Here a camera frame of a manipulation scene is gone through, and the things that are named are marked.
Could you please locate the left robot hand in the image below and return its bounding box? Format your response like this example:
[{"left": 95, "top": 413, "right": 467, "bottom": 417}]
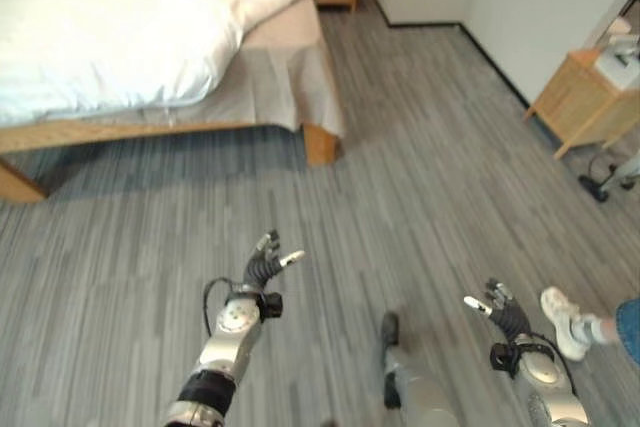
[{"left": 241, "top": 229, "right": 306, "bottom": 295}]

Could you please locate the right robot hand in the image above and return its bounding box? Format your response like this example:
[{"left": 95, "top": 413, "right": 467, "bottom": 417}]
[{"left": 463, "top": 277, "right": 534, "bottom": 343}]

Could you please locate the beige bed sheet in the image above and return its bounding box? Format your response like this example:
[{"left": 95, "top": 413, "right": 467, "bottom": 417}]
[{"left": 0, "top": 0, "right": 346, "bottom": 139}]

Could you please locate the person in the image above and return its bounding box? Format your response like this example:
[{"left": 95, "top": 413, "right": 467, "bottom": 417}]
[{"left": 540, "top": 286, "right": 640, "bottom": 362}]

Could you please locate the silver robot leg with dark foot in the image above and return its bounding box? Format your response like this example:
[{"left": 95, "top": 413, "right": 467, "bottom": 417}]
[{"left": 380, "top": 311, "right": 474, "bottom": 427}]

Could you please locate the large wooden side table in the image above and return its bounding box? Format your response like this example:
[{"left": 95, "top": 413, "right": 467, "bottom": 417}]
[{"left": 523, "top": 48, "right": 640, "bottom": 161}]

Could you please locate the white box with items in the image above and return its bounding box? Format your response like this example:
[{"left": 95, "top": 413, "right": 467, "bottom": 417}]
[{"left": 593, "top": 16, "right": 640, "bottom": 93}]

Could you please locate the white duvet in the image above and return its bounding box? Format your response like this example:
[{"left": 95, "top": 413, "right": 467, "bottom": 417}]
[{"left": 0, "top": 0, "right": 325, "bottom": 123}]

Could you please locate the wooden bed frame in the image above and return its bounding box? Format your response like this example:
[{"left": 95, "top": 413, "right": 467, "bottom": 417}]
[{"left": 0, "top": 120, "right": 342, "bottom": 204}]

